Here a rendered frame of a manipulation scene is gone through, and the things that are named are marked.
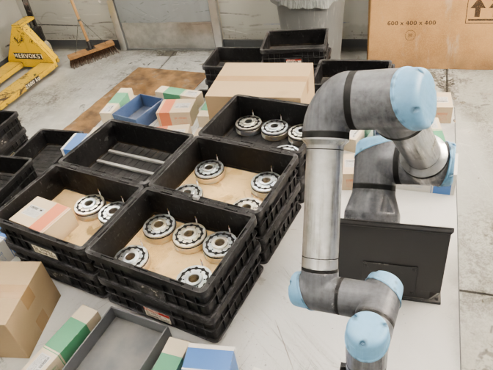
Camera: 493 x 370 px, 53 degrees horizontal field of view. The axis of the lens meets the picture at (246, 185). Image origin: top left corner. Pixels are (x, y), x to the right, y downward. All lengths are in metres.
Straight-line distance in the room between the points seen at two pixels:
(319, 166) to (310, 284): 0.24
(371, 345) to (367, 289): 0.13
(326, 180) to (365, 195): 0.38
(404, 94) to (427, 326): 0.71
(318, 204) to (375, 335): 0.27
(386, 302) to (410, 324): 0.47
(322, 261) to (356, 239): 0.33
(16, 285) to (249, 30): 3.47
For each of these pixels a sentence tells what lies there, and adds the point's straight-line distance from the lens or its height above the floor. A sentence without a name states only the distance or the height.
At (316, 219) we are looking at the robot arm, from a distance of 0.99.
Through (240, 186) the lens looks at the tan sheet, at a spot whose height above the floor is 0.83.
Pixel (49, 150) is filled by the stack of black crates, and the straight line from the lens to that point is 3.08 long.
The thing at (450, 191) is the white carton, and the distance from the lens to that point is 1.81.
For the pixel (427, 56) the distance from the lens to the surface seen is 4.12.
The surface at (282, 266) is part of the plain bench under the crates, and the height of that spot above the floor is 0.70.
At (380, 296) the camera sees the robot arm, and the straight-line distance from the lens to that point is 0.98.
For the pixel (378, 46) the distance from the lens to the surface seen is 4.12.
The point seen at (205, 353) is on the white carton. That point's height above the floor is 0.79.
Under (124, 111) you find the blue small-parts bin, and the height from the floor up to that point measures 0.74.
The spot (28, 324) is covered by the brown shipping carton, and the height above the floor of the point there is 0.78.
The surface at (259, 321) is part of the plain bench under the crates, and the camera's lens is 1.44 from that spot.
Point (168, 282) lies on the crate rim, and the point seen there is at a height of 0.93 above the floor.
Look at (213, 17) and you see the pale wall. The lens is 4.60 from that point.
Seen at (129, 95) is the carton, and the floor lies 0.74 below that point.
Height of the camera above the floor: 1.87
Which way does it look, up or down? 39 degrees down
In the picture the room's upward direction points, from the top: 10 degrees counter-clockwise
